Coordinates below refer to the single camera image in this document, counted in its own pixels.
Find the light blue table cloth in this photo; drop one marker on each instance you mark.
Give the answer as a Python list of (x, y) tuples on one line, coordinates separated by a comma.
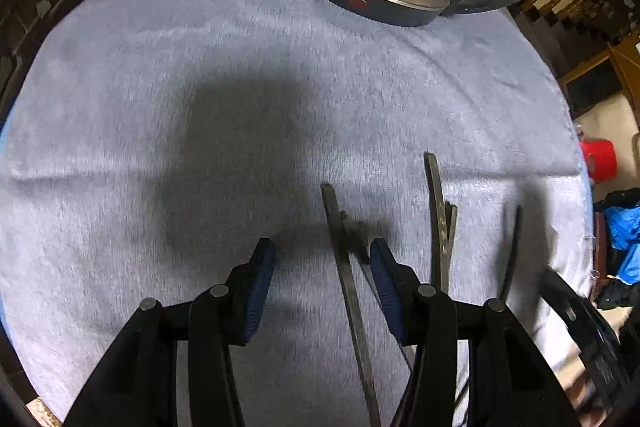
[(6, 324)]

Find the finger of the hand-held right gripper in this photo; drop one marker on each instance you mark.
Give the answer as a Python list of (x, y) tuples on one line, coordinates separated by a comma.
[(565, 292)]

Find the blue jacket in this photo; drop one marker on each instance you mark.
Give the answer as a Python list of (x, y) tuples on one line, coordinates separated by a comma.
[(625, 227)]

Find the dark metal chopstick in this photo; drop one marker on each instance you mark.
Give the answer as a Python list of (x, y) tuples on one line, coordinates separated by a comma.
[(350, 297), (451, 227), (437, 217), (511, 257), (367, 279)]

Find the grey table cloth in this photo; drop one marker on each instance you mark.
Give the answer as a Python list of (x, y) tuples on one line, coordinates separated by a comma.
[(175, 32)]

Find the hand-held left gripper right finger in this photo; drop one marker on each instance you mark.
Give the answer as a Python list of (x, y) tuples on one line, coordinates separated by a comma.
[(385, 279)]

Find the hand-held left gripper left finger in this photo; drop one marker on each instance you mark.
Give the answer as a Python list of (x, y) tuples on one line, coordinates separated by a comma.
[(260, 289)]

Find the wooden clad column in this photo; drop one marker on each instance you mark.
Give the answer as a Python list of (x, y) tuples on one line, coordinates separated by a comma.
[(620, 62)]

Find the beige armchair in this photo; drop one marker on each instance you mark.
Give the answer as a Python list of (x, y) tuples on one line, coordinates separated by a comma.
[(615, 122)]

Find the red plastic chair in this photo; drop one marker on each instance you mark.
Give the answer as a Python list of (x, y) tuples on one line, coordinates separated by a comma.
[(600, 162)]

